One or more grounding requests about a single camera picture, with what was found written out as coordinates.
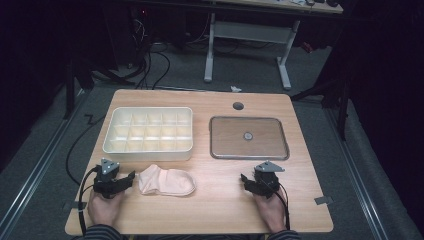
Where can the white paper scrap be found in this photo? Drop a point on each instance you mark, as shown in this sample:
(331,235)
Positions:
(235,89)

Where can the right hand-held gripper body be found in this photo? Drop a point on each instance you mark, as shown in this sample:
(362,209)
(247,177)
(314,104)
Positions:
(268,183)

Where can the cream divided storage box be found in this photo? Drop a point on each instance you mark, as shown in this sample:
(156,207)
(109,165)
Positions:
(148,133)

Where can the black metal stand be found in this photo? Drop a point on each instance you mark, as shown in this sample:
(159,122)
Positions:
(341,110)
(70,90)

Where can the person's left hand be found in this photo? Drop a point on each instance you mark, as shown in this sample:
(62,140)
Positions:
(105,210)

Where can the shiny metal tray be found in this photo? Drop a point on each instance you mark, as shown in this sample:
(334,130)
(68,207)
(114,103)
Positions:
(248,138)

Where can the wooden desk with white frame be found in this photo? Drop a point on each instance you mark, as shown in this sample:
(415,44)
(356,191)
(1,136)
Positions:
(250,31)

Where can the grey tape piece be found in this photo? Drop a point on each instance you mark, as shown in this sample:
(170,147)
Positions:
(75,205)
(323,200)

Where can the person's right hand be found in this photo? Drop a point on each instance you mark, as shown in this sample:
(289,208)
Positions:
(271,211)

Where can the pale pink sock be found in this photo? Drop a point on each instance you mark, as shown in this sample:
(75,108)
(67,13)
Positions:
(166,181)

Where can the metal floor rail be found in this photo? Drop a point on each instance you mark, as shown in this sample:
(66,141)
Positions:
(36,166)
(356,173)

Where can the small red object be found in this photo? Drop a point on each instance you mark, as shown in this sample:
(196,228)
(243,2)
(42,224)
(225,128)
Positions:
(307,47)

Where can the small round metal disc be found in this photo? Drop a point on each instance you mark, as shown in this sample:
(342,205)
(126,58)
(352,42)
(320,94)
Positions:
(248,136)

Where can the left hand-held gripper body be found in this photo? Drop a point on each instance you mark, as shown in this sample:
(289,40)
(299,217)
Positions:
(106,183)

